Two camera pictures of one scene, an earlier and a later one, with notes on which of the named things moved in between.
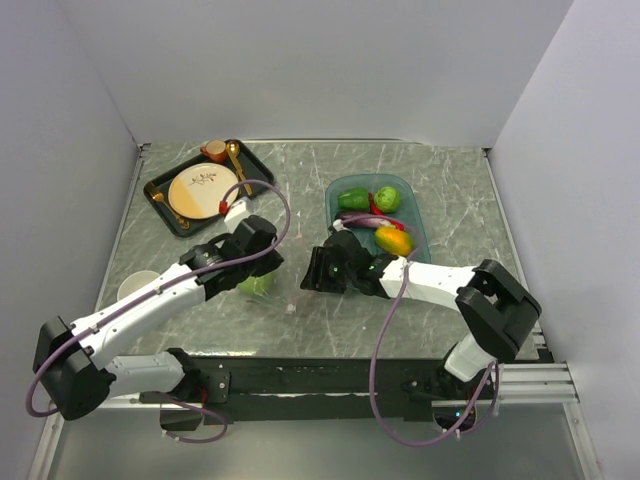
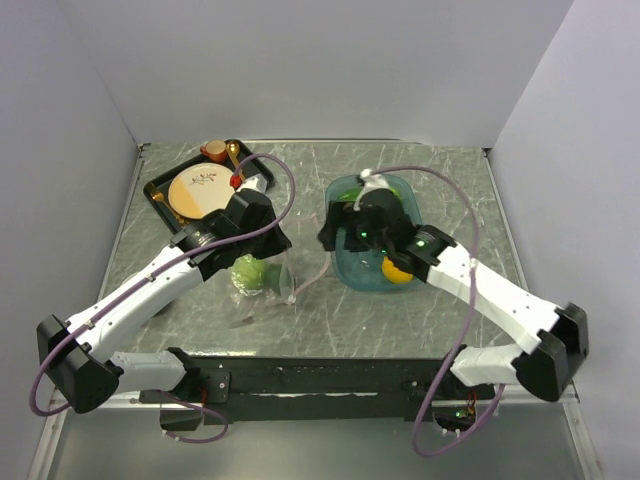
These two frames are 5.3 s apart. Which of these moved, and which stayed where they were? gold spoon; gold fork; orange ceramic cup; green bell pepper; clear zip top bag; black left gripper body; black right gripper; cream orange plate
Moved: black right gripper; black left gripper body; clear zip top bag
Stayed: orange ceramic cup; gold spoon; gold fork; green bell pepper; cream orange plate
